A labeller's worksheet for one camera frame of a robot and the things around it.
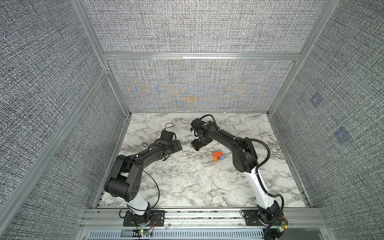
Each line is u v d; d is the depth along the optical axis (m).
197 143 0.90
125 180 0.46
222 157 0.90
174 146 0.86
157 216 0.73
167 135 0.74
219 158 0.94
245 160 0.60
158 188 0.83
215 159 0.91
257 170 0.61
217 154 0.94
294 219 0.75
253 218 0.73
